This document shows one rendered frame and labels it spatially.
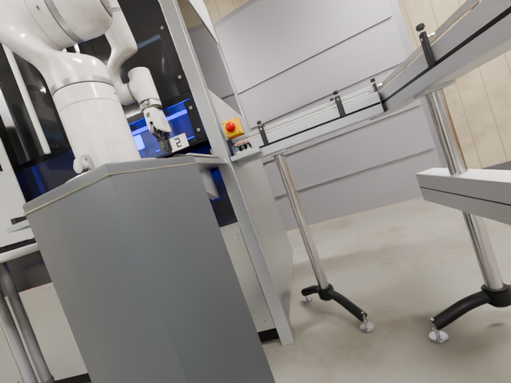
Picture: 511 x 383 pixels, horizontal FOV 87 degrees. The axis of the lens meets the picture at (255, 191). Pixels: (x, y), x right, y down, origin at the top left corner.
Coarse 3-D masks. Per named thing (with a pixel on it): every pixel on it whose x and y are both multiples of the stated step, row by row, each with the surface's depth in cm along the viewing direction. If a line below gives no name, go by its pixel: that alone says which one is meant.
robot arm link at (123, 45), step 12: (120, 12) 95; (120, 24) 95; (108, 36) 96; (120, 36) 96; (132, 36) 100; (120, 48) 98; (132, 48) 100; (120, 60) 100; (120, 84) 105; (120, 96) 105
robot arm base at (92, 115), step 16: (64, 96) 52; (80, 96) 52; (96, 96) 54; (112, 96) 57; (64, 112) 53; (80, 112) 52; (96, 112) 53; (112, 112) 55; (80, 128) 52; (96, 128) 53; (112, 128) 54; (128, 128) 58; (80, 144) 53; (96, 144) 53; (112, 144) 54; (128, 144) 56; (80, 160) 52; (96, 160) 53; (112, 160) 53; (128, 160) 52
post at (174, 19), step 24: (168, 0) 114; (168, 24) 116; (192, 48) 119; (192, 72) 116; (216, 120) 117; (216, 144) 118; (240, 192) 118; (240, 216) 119; (264, 264) 120; (264, 288) 121; (288, 336) 122
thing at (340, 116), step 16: (336, 96) 117; (352, 96) 119; (368, 96) 116; (304, 112) 123; (336, 112) 119; (352, 112) 118; (368, 112) 117; (272, 128) 133; (288, 128) 123; (304, 128) 122; (320, 128) 120; (336, 128) 119; (256, 144) 126; (272, 144) 125; (288, 144) 123; (240, 160) 128
